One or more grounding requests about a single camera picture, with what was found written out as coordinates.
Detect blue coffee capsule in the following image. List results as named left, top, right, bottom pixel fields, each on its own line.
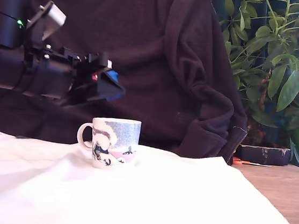
left=103, top=68, right=125, bottom=103

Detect dark draped jacket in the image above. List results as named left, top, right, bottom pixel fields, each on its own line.
left=0, top=0, right=262, bottom=168

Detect white mug with cartoon print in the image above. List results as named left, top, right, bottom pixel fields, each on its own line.
left=73, top=114, right=142, bottom=173

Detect white table cloth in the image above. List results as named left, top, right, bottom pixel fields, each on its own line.
left=0, top=128, right=299, bottom=224

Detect dark rectangular planter box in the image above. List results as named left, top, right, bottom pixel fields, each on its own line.
left=237, top=143, right=292, bottom=168

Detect green leafy houseplant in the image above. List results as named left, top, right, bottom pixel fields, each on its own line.
left=205, top=0, right=299, bottom=168

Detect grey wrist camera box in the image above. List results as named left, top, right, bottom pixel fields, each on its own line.
left=24, top=0, right=69, bottom=52

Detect orange handled scissors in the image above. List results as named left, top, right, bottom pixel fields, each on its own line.
left=231, top=156, right=273, bottom=170

